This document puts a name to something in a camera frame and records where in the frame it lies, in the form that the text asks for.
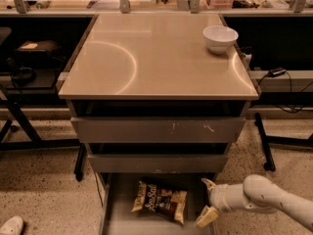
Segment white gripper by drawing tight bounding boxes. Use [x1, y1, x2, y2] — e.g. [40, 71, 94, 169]
[196, 178, 244, 228]

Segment brown sea salt chip bag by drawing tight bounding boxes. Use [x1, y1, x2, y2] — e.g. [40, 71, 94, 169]
[132, 181, 188, 224]

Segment grey middle drawer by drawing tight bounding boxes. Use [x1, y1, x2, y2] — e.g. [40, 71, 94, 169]
[88, 155, 228, 173]

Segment grey open bottom drawer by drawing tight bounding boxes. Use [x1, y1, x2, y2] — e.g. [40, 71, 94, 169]
[99, 173, 219, 235]

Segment grey drawer cabinet with counter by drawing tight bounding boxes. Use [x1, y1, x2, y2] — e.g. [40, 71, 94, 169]
[58, 13, 260, 235]

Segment grey top drawer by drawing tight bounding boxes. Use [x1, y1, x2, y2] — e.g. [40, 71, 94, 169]
[71, 117, 246, 143]

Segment black table leg right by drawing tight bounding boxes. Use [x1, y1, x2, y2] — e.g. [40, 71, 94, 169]
[254, 113, 276, 171]

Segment black power adapter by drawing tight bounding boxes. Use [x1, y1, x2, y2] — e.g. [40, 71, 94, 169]
[267, 68, 286, 77]

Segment white ceramic bowl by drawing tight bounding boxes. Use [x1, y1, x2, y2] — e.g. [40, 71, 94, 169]
[202, 25, 239, 54]

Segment white shoe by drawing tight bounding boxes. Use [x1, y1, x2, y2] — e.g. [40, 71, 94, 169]
[0, 216, 23, 235]

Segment black headphones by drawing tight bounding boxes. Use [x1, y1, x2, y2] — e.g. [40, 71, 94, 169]
[7, 58, 36, 86]

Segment black box on shelf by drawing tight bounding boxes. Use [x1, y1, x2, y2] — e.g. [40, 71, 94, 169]
[16, 40, 61, 55]

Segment black table frame left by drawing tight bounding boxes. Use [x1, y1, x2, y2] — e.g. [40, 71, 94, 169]
[0, 85, 86, 181]

